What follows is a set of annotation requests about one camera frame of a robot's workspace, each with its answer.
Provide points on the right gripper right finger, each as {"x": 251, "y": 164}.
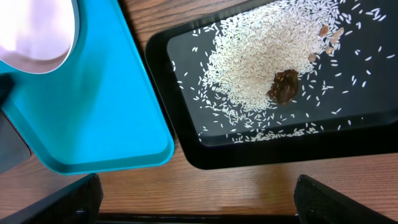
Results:
{"x": 318, "y": 203}

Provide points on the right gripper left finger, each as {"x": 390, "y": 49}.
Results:
{"x": 78, "y": 202}

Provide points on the brown food scrap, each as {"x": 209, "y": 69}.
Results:
{"x": 284, "y": 87}

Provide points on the rice pile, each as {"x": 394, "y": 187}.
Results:
{"x": 254, "y": 45}

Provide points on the large white plate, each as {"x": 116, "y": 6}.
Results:
{"x": 37, "y": 36}

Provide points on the black waste tray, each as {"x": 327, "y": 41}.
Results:
{"x": 347, "y": 107}

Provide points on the teal serving tray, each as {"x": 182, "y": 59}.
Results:
{"x": 97, "y": 112}

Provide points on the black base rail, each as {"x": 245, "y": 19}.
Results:
{"x": 212, "y": 219}

